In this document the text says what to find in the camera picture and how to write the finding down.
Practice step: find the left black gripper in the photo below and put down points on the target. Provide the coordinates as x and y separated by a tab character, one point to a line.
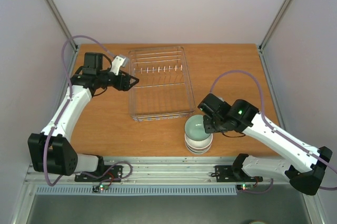
126	85

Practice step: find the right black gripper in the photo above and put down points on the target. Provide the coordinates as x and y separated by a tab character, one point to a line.
210	125

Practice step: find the teal patterned ceramic bowl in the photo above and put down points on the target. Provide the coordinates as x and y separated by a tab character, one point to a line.
194	128

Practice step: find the white and orange bowl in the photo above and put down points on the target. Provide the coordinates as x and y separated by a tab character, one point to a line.
199	144

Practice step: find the chrome wire dish rack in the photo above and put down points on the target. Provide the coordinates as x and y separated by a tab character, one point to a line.
164	90

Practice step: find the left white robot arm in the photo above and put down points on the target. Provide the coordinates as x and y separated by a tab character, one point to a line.
50	150

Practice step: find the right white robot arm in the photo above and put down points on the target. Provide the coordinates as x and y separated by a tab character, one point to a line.
301	164

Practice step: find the bottom striped ceramic bowl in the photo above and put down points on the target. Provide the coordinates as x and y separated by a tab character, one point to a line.
198	151

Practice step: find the right small circuit board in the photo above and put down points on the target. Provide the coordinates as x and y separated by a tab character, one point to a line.
245	187

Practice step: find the small circuit board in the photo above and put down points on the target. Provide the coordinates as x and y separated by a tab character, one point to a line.
101	187
245	187

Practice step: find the left small circuit board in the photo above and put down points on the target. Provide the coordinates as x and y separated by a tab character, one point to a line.
101	187

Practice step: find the aluminium rail frame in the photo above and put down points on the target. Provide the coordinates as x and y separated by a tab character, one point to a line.
189	170

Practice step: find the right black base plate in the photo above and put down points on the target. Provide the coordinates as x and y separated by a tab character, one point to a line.
224	173

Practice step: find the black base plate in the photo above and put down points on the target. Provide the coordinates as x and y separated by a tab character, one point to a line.
224	173
97	176

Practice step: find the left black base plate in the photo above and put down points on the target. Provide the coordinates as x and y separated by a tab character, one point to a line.
97	176

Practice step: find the grey slotted cable duct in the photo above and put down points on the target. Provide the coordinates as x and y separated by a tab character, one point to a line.
139	190

